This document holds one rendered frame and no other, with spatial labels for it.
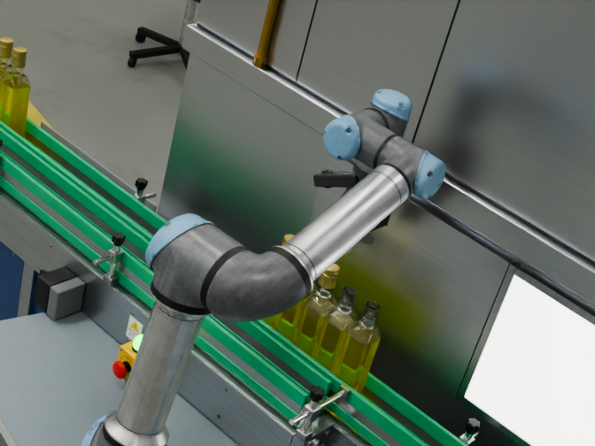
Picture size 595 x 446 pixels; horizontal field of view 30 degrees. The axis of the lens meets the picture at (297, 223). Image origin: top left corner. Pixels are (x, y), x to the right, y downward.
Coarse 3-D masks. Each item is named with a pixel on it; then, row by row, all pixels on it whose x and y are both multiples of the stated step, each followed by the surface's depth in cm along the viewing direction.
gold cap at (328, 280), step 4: (328, 268) 224; (332, 268) 225; (336, 268) 225; (324, 272) 225; (328, 272) 224; (332, 272) 224; (336, 272) 224; (324, 276) 225; (328, 276) 224; (332, 276) 224; (336, 276) 225; (320, 280) 226; (324, 280) 225; (328, 280) 225; (332, 280) 225; (320, 284) 226; (324, 284) 225; (328, 284) 225; (332, 284) 226; (328, 288) 226
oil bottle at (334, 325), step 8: (328, 312) 225; (336, 312) 224; (352, 312) 226; (328, 320) 225; (336, 320) 224; (344, 320) 224; (352, 320) 225; (320, 328) 228; (328, 328) 226; (336, 328) 224; (344, 328) 224; (320, 336) 228; (328, 336) 226; (336, 336) 225; (320, 344) 229; (328, 344) 227; (336, 344) 226; (312, 352) 231; (320, 352) 229; (328, 352) 227; (336, 352) 227; (320, 360) 230; (328, 360) 228; (328, 368) 229
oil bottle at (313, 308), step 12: (312, 300) 228; (324, 300) 227; (300, 312) 230; (312, 312) 228; (324, 312) 227; (300, 324) 231; (312, 324) 229; (300, 336) 232; (312, 336) 230; (300, 348) 233; (312, 348) 231
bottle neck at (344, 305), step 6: (348, 288) 224; (354, 288) 224; (342, 294) 223; (348, 294) 222; (354, 294) 222; (342, 300) 223; (348, 300) 223; (342, 306) 224; (348, 306) 224; (348, 312) 225
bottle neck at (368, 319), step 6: (366, 306) 221; (372, 306) 222; (378, 306) 221; (366, 312) 221; (372, 312) 220; (378, 312) 221; (366, 318) 221; (372, 318) 221; (360, 324) 222; (366, 324) 221; (372, 324) 222
